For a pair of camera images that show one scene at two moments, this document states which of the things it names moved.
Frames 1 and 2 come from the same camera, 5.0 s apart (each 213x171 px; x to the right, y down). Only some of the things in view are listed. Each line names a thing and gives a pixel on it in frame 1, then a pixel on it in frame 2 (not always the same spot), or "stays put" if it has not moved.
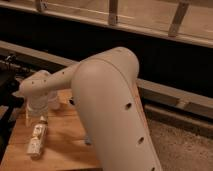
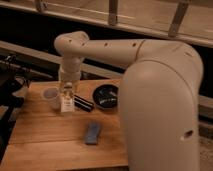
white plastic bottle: [36, 143] to [67, 100]
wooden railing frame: [183, 20] stays put
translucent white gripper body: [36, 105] to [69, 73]
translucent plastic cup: [54, 100] stays put
